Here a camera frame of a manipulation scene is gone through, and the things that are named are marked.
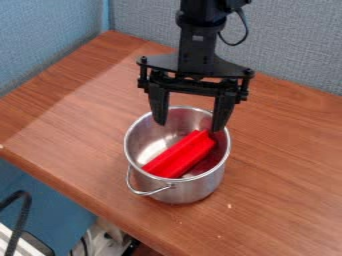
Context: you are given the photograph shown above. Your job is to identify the white striped bag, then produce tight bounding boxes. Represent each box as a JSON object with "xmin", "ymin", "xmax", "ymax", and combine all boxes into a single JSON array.
[{"xmin": 0, "ymin": 223, "xmax": 54, "ymax": 256}]

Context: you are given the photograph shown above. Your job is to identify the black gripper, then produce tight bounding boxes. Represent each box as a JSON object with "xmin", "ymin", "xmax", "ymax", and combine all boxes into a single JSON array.
[{"xmin": 137, "ymin": 24, "xmax": 253, "ymax": 132}]

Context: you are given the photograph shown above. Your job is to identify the white cables under table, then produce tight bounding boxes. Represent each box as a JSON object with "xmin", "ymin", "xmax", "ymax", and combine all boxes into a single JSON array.
[{"xmin": 68, "ymin": 218, "xmax": 134, "ymax": 256}]

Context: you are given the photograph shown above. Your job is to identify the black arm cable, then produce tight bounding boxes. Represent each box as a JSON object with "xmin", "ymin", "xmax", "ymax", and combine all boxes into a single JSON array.
[{"xmin": 216, "ymin": 7, "xmax": 249, "ymax": 47}]

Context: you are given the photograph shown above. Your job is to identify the red rectangular block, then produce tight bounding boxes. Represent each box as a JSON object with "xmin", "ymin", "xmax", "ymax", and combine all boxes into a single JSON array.
[{"xmin": 141, "ymin": 130, "xmax": 215, "ymax": 178}]

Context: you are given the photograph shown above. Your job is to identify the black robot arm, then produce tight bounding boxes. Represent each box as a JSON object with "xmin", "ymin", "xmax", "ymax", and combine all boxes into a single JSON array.
[{"xmin": 137, "ymin": 0, "xmax": 255, "ymax": 132}]

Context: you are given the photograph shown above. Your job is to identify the black bag strap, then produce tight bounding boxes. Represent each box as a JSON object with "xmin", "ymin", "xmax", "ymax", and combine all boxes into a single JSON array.
[{"xmin": 0, "ymin": 190, "xmax": 33, "ymax": 256}]

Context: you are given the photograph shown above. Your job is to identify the metal pot with handles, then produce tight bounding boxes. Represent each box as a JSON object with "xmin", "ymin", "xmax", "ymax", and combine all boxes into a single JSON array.
[{"xmin": 124, "ymin": 106, "xmax": 231, "ymax": 204}]

